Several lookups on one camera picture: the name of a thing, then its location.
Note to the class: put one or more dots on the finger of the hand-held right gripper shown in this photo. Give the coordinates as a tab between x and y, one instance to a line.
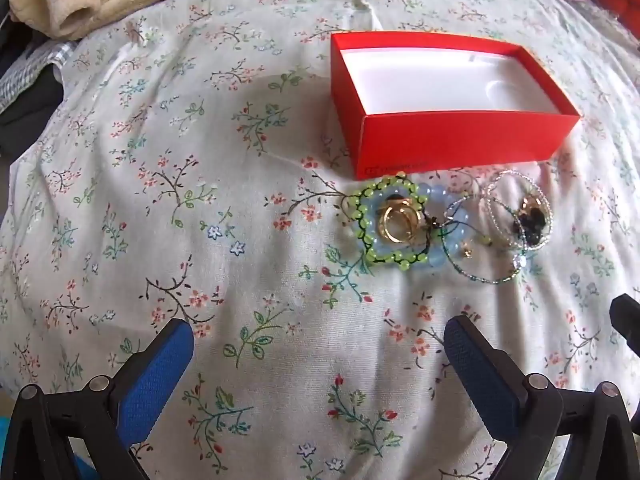
629	320

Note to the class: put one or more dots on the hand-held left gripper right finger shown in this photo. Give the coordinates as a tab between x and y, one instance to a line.
472	365

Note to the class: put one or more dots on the floral bedsheet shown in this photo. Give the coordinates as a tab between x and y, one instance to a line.
200	185

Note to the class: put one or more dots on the small gold earring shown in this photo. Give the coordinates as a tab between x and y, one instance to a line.
468	250

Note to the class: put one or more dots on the red cardboard box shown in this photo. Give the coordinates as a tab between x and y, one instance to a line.
450	142

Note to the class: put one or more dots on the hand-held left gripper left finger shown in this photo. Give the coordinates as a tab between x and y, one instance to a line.
157	385

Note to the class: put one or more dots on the grey checked clothing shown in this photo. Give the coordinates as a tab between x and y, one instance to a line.
30	72

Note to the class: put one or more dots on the dark clothing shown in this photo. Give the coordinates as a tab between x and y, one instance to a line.
25	110

